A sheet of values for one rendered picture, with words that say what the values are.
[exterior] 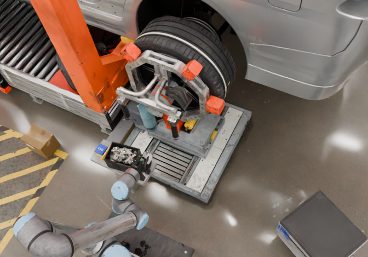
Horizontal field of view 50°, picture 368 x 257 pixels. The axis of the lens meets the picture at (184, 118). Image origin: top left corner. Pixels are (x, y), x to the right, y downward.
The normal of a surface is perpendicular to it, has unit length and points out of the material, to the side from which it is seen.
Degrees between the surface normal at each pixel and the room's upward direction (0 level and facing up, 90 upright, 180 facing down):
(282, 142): 0
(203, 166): 0
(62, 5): 90
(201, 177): 0
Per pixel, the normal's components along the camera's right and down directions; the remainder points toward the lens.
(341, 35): -0.26, 0.83
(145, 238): -0.08, -0.54
